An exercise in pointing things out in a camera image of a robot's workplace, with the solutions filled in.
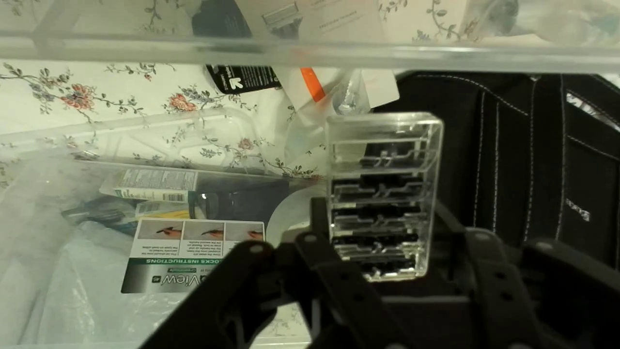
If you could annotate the dark flat package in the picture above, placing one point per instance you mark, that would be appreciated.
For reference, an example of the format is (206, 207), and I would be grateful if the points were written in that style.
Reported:
(239, 194)

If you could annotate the black white printed tag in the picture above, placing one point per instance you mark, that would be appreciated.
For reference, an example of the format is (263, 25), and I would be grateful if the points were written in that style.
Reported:
(243, 77)

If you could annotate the white round lid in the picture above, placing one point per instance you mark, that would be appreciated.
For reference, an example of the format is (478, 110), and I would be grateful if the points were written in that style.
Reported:
(288, 215)

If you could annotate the clear razor cartridge case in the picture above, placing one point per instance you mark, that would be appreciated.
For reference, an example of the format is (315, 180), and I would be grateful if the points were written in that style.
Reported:
(385, 194)

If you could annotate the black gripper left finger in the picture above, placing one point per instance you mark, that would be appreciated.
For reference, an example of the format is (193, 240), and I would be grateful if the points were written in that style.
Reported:
(284, 291)

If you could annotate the translucent plastic bag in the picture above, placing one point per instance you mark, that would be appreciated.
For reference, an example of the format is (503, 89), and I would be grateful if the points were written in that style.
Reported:
(51, 271)

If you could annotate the orange razor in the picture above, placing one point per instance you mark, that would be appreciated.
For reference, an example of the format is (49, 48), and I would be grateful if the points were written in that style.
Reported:
(311, 83)

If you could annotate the razor printed paper leaflet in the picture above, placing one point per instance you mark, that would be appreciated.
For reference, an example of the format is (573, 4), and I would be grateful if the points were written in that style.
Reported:
(323, 15)

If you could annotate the long labelled package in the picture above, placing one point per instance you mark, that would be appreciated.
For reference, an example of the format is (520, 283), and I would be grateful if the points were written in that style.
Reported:
(148, 180)

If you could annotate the black fabric bag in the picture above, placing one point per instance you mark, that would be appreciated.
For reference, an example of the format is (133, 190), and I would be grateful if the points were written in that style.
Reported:
(516, 161)

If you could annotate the clear bin with packages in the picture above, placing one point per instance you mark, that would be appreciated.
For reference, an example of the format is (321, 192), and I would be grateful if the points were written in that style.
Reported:
(195, 50)

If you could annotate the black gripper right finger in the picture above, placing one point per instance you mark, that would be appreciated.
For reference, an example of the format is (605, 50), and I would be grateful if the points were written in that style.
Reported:
(530, 297)

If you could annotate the printed leaflet in bag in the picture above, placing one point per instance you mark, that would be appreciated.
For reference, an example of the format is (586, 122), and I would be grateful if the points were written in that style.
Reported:
(187, 258)

